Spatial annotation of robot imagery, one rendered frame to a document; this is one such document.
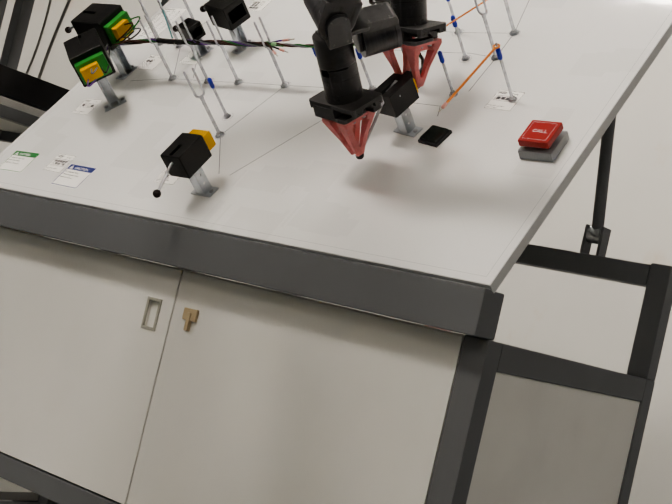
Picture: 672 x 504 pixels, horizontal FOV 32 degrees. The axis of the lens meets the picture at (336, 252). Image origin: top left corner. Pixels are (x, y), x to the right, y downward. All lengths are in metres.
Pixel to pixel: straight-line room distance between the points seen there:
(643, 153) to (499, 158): 1.98
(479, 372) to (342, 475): 0.26
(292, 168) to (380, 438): 0.50
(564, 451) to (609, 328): 1.81
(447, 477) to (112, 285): 0.74
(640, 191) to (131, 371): 2.10
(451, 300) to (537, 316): 2.25
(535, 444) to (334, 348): 0.33
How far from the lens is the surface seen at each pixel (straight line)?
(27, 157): 2.33
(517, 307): 3.85
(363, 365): 1.68
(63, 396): 2.10
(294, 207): 1.82
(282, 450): 1.75
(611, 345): 3.63
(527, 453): 1.74
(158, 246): 1.92
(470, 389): 1.58
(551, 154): 1.71
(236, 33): 2.33
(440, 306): 1.57
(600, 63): 1.90
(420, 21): 1.83
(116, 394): 2.00
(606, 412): 1.96
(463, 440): 1.58
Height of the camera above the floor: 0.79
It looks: 3 degrees up
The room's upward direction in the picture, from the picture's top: 13 degrees clockwise
